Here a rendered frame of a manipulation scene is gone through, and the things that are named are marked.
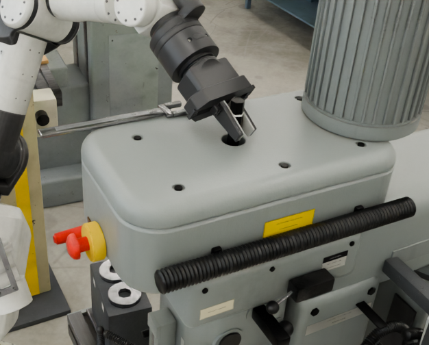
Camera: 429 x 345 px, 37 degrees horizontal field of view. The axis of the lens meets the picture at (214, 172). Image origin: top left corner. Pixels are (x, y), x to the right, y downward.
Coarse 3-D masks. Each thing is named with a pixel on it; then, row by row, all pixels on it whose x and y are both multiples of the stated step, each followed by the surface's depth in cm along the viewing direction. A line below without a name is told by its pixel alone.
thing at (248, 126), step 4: (236, 96) 98; (228, 104) 99; (244, 108) 97; (244, 112) 97; (244, 116) 97; (248, 116) 97; (244, 120) 97; (248, 120) 97; (244, 124) 98; (248, 124) 97; (252, 124) 97; (244, 128) 98; (248, 128) 97; (252, 128) 96; (244, 132) 98; (248, 132) 97; (252, 132) 97
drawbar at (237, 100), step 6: (234, 102) 95; (240, 102) 95; (234, 108) 95; (240, 108) 95; (234, 114) 96; (240, 114) 96; (240, 120) 96; (228, 138) 98; (228, 144) 99; (234, 144) 98
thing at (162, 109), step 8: (160, 104) 106; (168, 104) 106; (176, 104) 106; (136, 112) 102; (144, 112) 103; (152, 112) 103; (160, 112) 103; (168, 112) 103; (176, 112) 104; (184, 112) 104; (88, 120) 99; (96, 120) 99; (104, 120) 100; (112, 120) 100; (120, 120) 100; (128, 120) 101; (136, 120) 102; (48, 128) 96; (56, 128) 97; (64, 128) 97; (72, 128) 97; (80, 128) 97; (88, 128) 98; (96, 128) 99; (40, 136) 95; (48, 136) 95
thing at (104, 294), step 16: (96, 272) 180; (112, 272) 181; (96, 288) 179; (112, 288) 174; (128, 288) 174; (96, 304) 183; (112, 304) 170; (128, 304) 169; (144, 304) 171; (96, 320) 188; (112, 320) 168; (128, 320) 170; (144, 320) 172; (128, 336) 173
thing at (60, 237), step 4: (72, 228) 106; (76, 228) 106; (80, 228) 106; (60, 232) 105; (64, 232) 105; (68, 232) 105; (72, 232) 106; (76, 232) 106; (80, 232) 106; (56, 236) 105; (60, 236) 105; (64, 236) 105; (76, 236) 106; (80, 236) 106; (56, 240) 105; (60, 240) 105; (64, 240) 105
